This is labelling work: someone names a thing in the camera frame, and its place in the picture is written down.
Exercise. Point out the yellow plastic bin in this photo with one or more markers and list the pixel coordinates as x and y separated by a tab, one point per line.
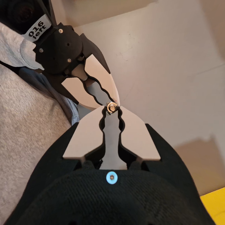
214	207

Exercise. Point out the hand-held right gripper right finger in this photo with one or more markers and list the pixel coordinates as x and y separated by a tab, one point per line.
138	138

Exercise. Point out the person's striped shirt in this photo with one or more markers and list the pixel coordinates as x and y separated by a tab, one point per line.
58	98

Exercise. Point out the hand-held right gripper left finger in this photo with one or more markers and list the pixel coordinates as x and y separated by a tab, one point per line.
86	137

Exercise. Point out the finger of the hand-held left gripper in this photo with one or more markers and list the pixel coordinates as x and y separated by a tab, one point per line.
77	91
103	75

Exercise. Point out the steel hex nut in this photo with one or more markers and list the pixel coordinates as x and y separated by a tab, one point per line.
108	110

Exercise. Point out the grey desk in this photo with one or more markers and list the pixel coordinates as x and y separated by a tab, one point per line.
158	70

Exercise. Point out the person's left forearm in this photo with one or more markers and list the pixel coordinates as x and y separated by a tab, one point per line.
14	49

